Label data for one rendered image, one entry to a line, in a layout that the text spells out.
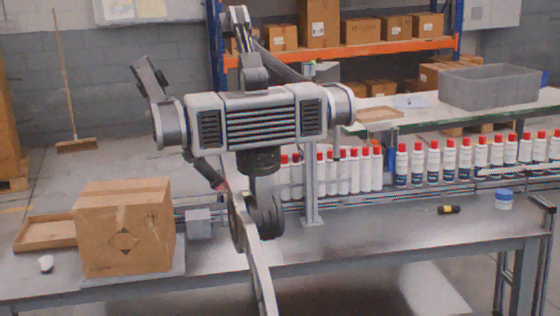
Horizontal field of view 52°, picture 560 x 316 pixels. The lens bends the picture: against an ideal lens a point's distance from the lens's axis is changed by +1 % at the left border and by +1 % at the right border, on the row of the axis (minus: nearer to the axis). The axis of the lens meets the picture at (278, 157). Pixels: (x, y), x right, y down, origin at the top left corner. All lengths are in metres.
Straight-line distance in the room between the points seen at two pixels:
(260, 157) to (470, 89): 2.71
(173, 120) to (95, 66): 5.10
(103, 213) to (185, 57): 4.79
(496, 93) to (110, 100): 4.20
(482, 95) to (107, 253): 2.91
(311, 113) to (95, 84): 5.20
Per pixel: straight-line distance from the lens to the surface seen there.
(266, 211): 1.70
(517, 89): 4.39
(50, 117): 6.80
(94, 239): 2.07
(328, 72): 2.21
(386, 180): 2.63
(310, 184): 2.32
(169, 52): 6.66
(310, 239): 2.27
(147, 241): 2.04
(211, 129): 1.57
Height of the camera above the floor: 1.90
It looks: 20 degrees down
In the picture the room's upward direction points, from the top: 2 degrees counter-clockwise
